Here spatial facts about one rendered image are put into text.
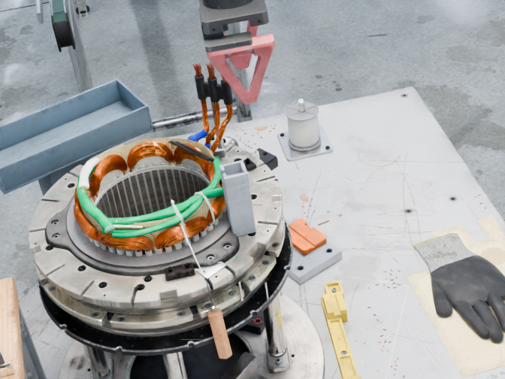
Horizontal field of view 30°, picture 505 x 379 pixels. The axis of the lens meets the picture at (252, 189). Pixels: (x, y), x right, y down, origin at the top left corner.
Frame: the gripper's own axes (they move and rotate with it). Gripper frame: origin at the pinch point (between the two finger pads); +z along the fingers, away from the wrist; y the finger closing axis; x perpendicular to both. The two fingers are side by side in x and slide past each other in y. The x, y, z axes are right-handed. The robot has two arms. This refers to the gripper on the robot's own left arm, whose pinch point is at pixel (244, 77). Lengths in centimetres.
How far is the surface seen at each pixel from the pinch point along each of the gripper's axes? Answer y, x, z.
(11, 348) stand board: -8.4, 31.3, 23.8
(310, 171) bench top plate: 55, -10, 48
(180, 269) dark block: -4.3, 11.1, 20.3
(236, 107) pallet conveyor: 182, 2, 100
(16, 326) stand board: -5.0, 31.1, 23.6
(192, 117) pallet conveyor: 180, 17, 100
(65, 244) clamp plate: 3.6, 24.8, 19.4
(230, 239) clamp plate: -0.1, 5.0, 20.4
